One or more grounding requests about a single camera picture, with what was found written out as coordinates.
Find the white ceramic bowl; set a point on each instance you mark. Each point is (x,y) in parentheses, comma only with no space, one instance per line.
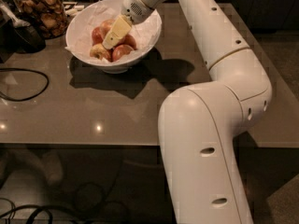
(146,44)

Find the back left red apple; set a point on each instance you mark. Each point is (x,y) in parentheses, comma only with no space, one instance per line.
(96,36)

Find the glass jar of chips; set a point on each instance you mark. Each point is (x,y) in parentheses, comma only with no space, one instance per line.
(48,15)

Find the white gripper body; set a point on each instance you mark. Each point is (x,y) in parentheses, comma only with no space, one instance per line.
(135,7)

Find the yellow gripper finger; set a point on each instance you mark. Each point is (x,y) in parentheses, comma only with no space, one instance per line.
(119,29)

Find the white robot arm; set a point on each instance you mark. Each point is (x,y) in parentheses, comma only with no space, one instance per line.
(198,123)

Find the small white items behind bowl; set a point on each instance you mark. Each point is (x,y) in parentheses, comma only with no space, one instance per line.
(72,8)

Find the front left yellowish apple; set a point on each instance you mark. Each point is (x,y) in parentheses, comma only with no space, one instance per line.
(98,51)

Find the back right red apple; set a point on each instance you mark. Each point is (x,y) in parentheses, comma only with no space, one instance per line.
(130,41)

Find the front right red apple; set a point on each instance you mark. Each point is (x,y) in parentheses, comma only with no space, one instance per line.
(120,51)

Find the black appliance with silver handle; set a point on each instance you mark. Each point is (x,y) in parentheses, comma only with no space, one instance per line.
(25,37)

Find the large top red apple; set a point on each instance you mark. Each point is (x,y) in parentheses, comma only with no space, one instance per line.
(106,25)

